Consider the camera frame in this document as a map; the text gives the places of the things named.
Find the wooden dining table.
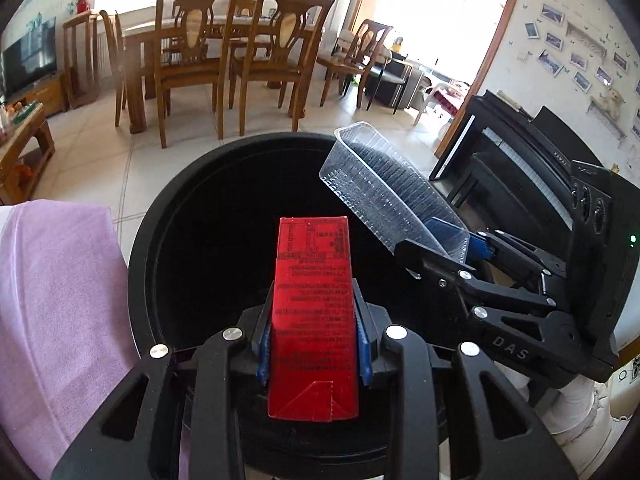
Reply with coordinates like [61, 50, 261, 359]
[121, 12, 321, 135]

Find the group of wall photo frames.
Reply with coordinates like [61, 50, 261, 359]
[522, 2, 640, 141]

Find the red carton box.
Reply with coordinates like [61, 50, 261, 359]
[267, 216, 362, 421]

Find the purple tablecloth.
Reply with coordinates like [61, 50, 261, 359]
[0, 199, 191, 480]

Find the dark low cabinet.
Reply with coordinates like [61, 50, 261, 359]
[366, 57, 426, 112]

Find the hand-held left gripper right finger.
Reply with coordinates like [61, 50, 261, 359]
[352, 282, 581, 480]

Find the wooden television cabinet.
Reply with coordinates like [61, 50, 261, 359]
[10, 72, 68, 117]

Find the black flat television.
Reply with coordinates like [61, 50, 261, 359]
[0, 16, 57, 103]

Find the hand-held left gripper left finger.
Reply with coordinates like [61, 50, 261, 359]
[50, 282, 275, 480]

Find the clear plastic tray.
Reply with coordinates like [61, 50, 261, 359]
[319, 121, 471, 266]

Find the white plastic chair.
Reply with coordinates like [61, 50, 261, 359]
[414, 81, 472, 126]

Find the black round trash bin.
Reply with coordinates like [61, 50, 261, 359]
[127, 131, 481, 468]

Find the wooden coffee table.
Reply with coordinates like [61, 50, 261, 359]
[0, 102, 57, 206]

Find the black upright piano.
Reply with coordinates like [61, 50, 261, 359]
[429, 89, 616, 261]

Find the wooden dining chair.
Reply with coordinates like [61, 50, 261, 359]
[154, 0, 243, 149]
[319, 19, 394, 110]
[99, 9, 132, 128]
[229, 0, 335, 133]

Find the white plush toy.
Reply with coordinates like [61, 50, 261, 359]
[601, 88, 626, 117]

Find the white plastic pipe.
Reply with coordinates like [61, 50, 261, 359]
[544, 374, 617, 452]

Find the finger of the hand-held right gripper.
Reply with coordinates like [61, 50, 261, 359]
[429, 216, 568, 286]
[394, 239, 568, 361]

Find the tall wooden plant stand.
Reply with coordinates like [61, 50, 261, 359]
[62, 10, 102, 110]

